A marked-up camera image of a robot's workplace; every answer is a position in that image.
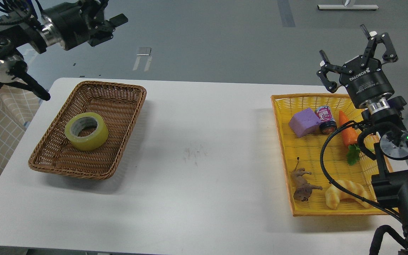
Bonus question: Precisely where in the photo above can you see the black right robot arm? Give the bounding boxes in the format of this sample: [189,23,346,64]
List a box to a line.
[316,24,408,255]

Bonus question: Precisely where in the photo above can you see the orange toy carrot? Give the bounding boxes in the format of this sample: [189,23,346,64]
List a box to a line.
[339,110,361,166]

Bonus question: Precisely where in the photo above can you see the yellow tape roll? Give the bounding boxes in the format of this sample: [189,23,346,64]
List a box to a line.
[64,112,109,151]

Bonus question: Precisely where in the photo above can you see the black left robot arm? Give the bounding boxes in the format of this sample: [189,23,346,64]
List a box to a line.
[0,0,128,101]

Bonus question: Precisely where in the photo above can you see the yellow plastic basket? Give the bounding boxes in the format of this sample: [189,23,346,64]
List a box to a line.
[271,93,384,217]

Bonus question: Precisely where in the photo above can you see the brown toy lion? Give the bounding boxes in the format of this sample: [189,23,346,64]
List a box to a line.
[290,157,323,202]

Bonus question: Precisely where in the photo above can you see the brown wicker basket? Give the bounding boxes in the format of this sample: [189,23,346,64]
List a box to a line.
[28,81,146,180]

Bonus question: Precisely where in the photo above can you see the small pink can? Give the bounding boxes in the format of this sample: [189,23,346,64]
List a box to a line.
[315,105,337,135]

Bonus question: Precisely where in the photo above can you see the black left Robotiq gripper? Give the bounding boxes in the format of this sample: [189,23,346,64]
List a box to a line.
[41,0,128,51]

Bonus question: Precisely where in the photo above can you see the purple foam block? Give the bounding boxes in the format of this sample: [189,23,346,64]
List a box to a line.
[288,108,322,138]

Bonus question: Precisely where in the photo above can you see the white stand base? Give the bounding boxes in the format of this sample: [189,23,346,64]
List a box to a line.
[317,5,379,10]

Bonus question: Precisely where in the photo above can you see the toy croissant bread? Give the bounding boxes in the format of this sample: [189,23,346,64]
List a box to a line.
[324,179,372,209]

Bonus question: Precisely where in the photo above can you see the beige checkered cloth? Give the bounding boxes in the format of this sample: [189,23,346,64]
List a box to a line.
[0,86,40,176]

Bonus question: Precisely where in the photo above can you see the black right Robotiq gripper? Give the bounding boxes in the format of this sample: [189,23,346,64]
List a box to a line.
[316,24,399,109]

